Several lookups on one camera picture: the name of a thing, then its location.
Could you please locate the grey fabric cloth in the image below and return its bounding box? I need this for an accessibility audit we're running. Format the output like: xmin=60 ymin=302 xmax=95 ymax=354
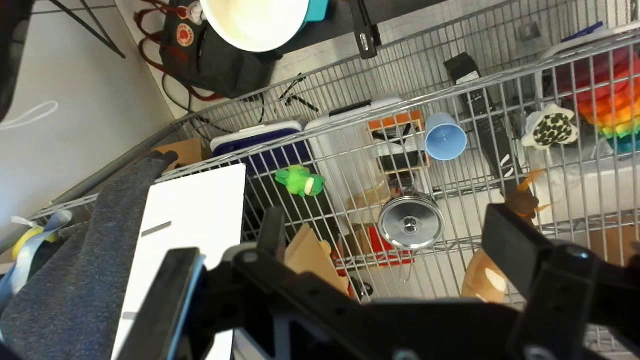
xmin=0 ymin=151 xmax=178 ymax=360

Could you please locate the rainbow stacking toy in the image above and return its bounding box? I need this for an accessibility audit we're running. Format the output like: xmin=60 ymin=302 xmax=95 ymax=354
xmin=574 ymin=46 xmax=640 ymax=156

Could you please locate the red flat item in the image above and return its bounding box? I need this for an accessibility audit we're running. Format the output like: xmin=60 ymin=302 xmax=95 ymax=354
xmin=339 ymin=227 xmax=417 ymax=269

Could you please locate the black bag red logo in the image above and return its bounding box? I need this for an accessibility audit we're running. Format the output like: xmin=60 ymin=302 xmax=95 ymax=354
xmin=159 ymin=0 xmax=282 ymax=102

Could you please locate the black flat device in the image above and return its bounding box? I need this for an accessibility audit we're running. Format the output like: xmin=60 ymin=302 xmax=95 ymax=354
xmin=445 ymin=52 xmax=485 ymax=86

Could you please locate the brown wooden toy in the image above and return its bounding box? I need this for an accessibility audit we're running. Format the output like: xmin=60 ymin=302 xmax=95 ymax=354
xmin=502 ymin=169 xmax=549 ymax=227

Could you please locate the light blue plastic cup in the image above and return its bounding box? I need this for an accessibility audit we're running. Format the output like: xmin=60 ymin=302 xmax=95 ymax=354
xmin=422 ymin=110 xmax=470 ymax=165

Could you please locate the white round bowl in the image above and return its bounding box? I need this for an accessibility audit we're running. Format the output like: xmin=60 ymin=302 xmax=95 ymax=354
xmin=199 ymin=0 xmax=313 ymax=55

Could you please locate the light wooden piece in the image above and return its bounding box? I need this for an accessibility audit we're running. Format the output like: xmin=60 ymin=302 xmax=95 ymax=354
xmin=461 ymin=249 xmax=528 ymax=308

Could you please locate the navy box white rim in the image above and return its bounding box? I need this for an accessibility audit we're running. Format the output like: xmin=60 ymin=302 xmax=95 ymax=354
xmin=208 ymin=120 xmax=316 ymax=179

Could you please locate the white flower dotted toy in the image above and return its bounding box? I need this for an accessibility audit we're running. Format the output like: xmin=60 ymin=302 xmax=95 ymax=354
xmin=520 ymin=102 xmax=580 ymax=153

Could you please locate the silver wire shelf rack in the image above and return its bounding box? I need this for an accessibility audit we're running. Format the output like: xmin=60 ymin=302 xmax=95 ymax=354
xmin=39 ymin=0 xmax=640 ymax=360

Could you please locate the small silver pot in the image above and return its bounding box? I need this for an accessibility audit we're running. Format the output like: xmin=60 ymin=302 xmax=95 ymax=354
xmin=379 ymin=199 xmax=445 ymax=254

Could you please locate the black bar clamp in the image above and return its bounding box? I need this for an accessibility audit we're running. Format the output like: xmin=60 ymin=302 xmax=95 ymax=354
xmin=349 ymin=0 xmax=385 ymax=61

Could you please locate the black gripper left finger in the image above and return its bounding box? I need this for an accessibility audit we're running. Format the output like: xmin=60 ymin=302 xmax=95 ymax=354
xmin=118 ymin=246 xmax=206 ymax=360

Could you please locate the teal plastic item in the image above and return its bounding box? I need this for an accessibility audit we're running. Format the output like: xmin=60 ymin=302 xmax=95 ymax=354
xmin=305 ymin=0 xmax=333 ymax=24

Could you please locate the silver pot lid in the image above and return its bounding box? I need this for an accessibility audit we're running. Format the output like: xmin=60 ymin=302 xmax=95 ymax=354
xmin=377 ymin=190 xmax=445 ymax=253

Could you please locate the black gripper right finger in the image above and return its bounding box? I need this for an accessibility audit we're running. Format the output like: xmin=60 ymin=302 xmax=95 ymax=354
xmin=481 ymin=202 xmax=601 ymax=360

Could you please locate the orange white small box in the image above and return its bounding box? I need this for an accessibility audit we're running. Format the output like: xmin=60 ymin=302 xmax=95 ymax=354
xmin=367 ymin=109 xmax=431 ymax=193

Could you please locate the green plastic toy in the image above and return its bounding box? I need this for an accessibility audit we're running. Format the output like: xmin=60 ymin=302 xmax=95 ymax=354
xmin=275 ymin=167 xmax=328 ymax=199

